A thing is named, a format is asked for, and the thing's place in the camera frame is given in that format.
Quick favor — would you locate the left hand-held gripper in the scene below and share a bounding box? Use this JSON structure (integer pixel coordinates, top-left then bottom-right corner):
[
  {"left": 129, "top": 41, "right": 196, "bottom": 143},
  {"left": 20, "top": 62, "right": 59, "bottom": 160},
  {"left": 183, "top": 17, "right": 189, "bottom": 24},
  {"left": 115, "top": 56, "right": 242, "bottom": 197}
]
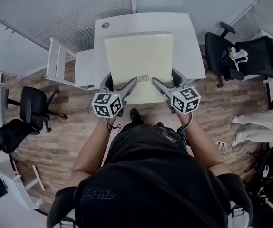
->
[{"left": 91, "top": 71, "right": 137, "bottom": 118}]

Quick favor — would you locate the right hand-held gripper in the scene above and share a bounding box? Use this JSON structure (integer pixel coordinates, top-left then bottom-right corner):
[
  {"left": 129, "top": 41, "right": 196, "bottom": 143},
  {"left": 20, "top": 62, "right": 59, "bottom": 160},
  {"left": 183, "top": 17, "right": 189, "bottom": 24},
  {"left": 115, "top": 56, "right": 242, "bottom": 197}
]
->
[{"left": 151, "top": 67, "right": 202, "bottom": 114}]

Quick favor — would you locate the pale yellow folder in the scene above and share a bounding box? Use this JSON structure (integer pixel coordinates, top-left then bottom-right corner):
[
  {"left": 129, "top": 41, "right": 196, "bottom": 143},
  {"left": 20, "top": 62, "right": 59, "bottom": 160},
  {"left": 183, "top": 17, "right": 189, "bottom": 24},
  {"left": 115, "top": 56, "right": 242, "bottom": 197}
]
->
[{"left": 104, "top": 33, "right": 175, "bottom": 105}]

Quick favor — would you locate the person's right forearm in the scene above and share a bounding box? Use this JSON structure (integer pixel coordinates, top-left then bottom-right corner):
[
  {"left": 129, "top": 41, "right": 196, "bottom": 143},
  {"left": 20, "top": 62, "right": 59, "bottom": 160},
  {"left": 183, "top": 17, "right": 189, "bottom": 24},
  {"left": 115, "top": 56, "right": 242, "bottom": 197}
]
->
[{"left": 177, "top": 112, "right": 225, "bottom": 173}]

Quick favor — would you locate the person's left forearm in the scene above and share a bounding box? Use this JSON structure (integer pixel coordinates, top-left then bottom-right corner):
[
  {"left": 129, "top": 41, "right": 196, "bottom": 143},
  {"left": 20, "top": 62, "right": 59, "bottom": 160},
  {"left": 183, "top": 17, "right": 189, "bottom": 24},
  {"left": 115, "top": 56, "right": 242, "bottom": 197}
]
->
[{"left": 66, "top": 117, "right": 117, "bottom": 188}]

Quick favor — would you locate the person's black shoe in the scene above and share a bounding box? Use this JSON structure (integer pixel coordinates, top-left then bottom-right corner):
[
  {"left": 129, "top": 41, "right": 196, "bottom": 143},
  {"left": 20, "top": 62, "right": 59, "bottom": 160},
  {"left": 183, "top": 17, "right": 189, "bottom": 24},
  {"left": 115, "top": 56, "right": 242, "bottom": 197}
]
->
[{"left": 129, "top": 108, "right": 145, "bottom": 126}]

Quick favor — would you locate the black wrist band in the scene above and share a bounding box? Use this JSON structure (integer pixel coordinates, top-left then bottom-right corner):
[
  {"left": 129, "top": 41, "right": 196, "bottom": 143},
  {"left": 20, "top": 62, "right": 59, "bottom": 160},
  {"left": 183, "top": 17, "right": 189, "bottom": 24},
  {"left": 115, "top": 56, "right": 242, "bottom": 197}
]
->
[{"left": 105, "top": 118, "right": 123, "bottom": 131}]

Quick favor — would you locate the white device on chair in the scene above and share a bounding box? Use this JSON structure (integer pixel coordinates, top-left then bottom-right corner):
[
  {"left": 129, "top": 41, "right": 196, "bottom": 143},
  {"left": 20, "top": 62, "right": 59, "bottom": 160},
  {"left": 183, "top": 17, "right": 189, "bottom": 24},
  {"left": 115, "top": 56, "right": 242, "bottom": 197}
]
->
[{"left": 222, "top": 46, "right": 250, "bottom": 72}]

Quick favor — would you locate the white power strip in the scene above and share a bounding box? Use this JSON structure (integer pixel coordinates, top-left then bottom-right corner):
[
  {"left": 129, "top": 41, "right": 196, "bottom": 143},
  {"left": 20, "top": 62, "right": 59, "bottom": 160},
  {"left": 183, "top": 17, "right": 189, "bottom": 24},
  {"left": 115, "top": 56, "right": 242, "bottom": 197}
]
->
[{"left": 215, "top": 140, "right": 228, "bottom": 151}]

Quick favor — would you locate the small black office chair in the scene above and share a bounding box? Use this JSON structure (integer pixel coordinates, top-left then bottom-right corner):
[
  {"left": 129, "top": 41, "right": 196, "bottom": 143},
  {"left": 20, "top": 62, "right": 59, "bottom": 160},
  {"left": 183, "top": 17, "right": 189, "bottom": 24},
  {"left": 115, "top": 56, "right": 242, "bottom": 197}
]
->
[{"left": 4, "top": 86, "right": 68, "bottom": 133}]

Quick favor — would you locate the black armrest office chair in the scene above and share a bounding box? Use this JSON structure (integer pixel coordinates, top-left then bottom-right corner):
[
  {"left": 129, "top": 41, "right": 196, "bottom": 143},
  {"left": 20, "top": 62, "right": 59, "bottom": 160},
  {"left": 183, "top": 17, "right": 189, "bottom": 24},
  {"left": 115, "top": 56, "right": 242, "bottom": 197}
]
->
[{"left": 204, "top": 22, "right": 273, "bottom": 88}]

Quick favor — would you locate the person's black shirt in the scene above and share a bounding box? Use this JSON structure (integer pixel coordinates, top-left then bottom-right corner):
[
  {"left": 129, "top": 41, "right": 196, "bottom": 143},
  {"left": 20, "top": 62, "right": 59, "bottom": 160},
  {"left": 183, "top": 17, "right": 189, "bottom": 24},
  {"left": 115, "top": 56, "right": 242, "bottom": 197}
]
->
[{"left": 46, "top": 123, "right": 254, "bottom": 228}]

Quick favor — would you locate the black mesh office chair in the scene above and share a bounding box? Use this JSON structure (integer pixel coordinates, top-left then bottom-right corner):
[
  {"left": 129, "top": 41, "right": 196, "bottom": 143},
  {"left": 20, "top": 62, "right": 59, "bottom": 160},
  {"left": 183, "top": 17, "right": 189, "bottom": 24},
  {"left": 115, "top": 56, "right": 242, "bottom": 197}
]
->
[{"left": 0, "top": 118, "right": 41, "bottom": 159}]

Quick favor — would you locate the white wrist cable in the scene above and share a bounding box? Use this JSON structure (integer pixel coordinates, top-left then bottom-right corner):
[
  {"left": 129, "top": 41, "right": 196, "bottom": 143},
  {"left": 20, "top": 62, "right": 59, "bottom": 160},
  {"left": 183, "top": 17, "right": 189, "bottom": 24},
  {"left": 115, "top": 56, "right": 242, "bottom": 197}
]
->
[{"left": 177, "top": 113, "right": 194, "bottom": 131}]

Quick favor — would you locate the white side desk frame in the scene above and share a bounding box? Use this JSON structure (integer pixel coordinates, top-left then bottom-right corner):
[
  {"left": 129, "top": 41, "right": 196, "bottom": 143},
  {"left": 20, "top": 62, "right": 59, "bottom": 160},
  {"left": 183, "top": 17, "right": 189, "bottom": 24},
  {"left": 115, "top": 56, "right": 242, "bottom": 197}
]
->
[{"left": 45, "top": 37, "right": 77, "bottom": 86}]

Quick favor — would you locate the grey backpack strap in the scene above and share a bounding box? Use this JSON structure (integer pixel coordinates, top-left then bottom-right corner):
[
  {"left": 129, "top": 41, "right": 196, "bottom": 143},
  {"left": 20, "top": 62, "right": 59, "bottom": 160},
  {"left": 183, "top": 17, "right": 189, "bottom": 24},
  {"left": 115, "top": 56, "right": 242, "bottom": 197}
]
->
[
  {"left": 229, "top": 200, "right": 249, "bottom": 228},
  {"left": 59, "top": 216, "right": 77, "bottom": 228}
]

